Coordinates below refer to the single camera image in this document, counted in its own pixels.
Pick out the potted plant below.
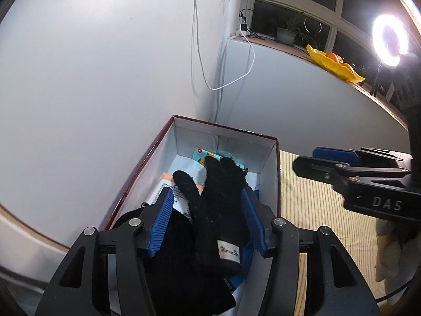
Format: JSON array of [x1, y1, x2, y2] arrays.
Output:
[[274, 11, 308, 45]]

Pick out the wall charger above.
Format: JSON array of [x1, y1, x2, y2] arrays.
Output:
[[238, 9, 252, 35]]

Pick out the black tripod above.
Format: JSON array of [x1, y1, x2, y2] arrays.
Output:
[[370, 66, 384, 97]]

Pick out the beige striped bed mat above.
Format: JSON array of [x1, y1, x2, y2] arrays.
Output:
[[278, 150, 421, 316]]

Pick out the white corrugated hose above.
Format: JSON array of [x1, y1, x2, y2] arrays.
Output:
[[222, 0, 236, 37]]

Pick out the teal patterned packet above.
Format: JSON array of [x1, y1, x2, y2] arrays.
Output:
[[192, 147, 246, 172]]

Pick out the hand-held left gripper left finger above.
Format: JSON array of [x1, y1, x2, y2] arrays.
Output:
[[34, 186, 175, 316]]

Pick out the blue cloth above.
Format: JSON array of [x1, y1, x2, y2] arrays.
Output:
[[227, 187, 261, 294]]

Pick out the person's right hand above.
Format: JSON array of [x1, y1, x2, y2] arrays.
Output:
[[376, 220, 415, 282]]

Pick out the black knit hat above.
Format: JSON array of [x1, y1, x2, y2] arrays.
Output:
[[113, 208, 237, 316]]

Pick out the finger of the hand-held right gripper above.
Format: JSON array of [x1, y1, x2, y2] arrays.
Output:
[[312, 147, 412, 170], [293, 155, 352, 186]]

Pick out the ring light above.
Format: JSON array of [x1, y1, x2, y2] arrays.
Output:
[[372, 14, 410, 67]]

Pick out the yellow leaf-shaped plate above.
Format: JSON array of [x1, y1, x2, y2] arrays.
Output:
[[307, 44, 366, 83]]

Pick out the black cable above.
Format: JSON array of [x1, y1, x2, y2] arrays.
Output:
[[375, 266, 417, 304]]

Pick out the black knit glove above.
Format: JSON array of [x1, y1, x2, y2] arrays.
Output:
[[173, 156, 251, 275]]

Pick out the red-edged white cardboard box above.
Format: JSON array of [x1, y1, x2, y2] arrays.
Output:
[[104, 115, 280, 316]]

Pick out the white looping cable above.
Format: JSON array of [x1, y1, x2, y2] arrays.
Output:
[[191, 0, 256, 91]]

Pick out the white labelled box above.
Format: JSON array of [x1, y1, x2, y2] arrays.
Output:
[[146, 170, 206, 222]]

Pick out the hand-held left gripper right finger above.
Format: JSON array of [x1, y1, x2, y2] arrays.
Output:
[[240, 186, 382, 316]]

